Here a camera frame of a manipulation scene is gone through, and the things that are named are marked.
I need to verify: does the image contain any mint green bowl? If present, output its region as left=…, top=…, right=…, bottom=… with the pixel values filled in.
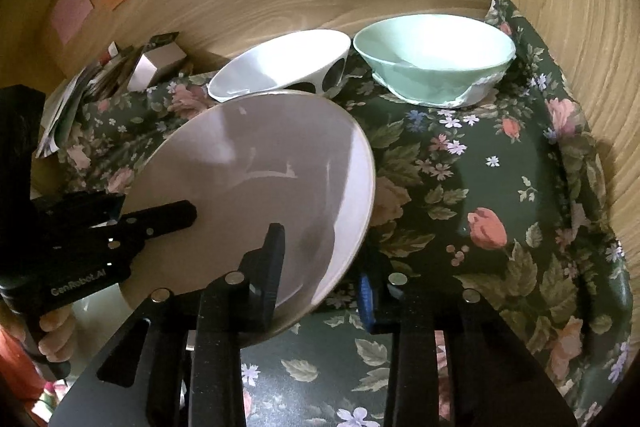
left=353, top=13, right=517, bottom=108

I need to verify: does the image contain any white bowl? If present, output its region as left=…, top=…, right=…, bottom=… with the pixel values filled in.
left=207, top=29, right=351, bottom=104

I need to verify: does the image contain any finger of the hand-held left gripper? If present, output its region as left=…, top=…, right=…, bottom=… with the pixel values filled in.
left=31, top=192, right=127, bottom=229
left=117, top=200, right=197, bottom=248

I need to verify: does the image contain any pink bowl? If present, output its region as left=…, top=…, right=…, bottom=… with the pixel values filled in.
left=120, top=91, right=377, bottom=348

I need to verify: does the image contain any stack of cards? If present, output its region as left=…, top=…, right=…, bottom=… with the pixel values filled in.
left=90, top=49, right=141, bottom=100

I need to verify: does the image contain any red garment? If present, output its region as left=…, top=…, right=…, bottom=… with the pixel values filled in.
left=0, top=327, right=46, bottom=408

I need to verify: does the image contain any pink sticky note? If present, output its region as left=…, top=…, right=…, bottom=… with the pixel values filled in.
left=50, top=0, right=96, bottom=46

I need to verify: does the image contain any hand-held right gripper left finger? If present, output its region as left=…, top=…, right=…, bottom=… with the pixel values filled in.
left=50, top=222, right=287, bottom=427

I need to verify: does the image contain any silver box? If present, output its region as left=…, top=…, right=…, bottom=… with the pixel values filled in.
left=127, top=42, right=188, bottom=92

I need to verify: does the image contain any stack of white papers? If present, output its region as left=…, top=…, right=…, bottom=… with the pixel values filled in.
left=35, top=57, right=101, bottom=158

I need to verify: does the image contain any floral tablecloth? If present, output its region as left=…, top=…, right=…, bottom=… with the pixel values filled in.
left=30, top=0, right=633, bottom=427

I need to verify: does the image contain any person's left hand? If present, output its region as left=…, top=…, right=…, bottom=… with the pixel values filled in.
left=37, top=304, right=77, bottom=363

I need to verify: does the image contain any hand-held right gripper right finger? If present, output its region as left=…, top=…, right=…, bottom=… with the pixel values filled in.
left=359, top=271, right=576, bottom=427

